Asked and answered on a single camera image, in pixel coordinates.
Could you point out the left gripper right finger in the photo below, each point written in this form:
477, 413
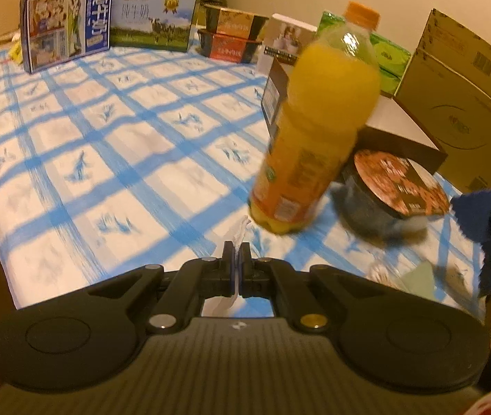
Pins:
286, 289

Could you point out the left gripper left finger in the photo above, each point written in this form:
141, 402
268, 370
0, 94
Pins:
186, 291

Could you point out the white tissue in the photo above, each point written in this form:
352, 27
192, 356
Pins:
232, 229

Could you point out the crinkled clear plastic bag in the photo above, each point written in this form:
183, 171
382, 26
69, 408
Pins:
382, 273

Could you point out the green microfibre cloth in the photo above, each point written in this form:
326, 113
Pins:
420, 281

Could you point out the blue checked bed sheet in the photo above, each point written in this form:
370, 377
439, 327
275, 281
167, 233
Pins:
131, 156

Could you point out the black instant rice bowl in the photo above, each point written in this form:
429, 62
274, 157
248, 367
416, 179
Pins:
390, 197

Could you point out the orange juice bottle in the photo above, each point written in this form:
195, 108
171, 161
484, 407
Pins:
332, 91

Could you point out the small white product box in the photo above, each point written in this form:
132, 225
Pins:
284, 40

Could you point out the stacked orange snack boxes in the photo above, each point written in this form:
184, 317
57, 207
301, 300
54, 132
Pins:
231, 35

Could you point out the green tissue pack bundle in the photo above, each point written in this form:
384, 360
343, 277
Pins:
393, 61

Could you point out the milk box with cow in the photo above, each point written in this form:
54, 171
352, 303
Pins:
152, 24

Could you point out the large cardboard box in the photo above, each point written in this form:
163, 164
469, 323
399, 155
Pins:
446, 89

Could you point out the blue milk carton box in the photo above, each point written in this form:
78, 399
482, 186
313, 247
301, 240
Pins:
54, 32

